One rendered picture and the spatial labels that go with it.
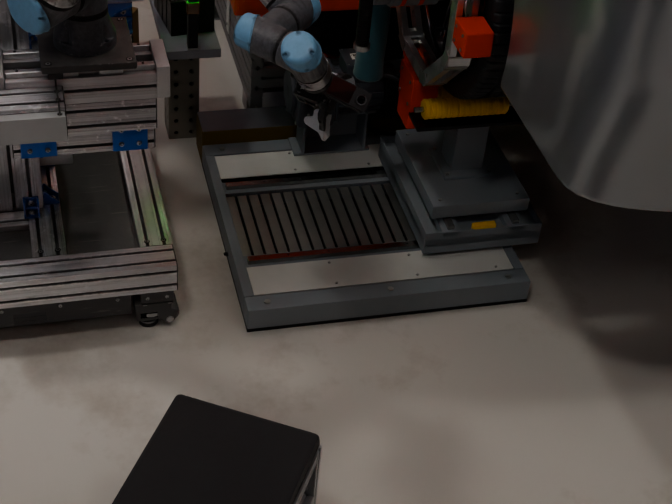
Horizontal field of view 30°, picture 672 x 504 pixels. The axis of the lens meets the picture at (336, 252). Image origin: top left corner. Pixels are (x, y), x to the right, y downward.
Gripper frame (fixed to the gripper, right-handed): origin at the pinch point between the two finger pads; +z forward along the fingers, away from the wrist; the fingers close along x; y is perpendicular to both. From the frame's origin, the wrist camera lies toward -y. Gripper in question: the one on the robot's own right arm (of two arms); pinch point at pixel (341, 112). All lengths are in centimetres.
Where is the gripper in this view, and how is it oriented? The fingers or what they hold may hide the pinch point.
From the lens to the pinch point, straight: 283.2
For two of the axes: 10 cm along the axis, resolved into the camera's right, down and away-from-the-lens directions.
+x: -4.4, 8.9, -1.4
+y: -8.8, -3.9, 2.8
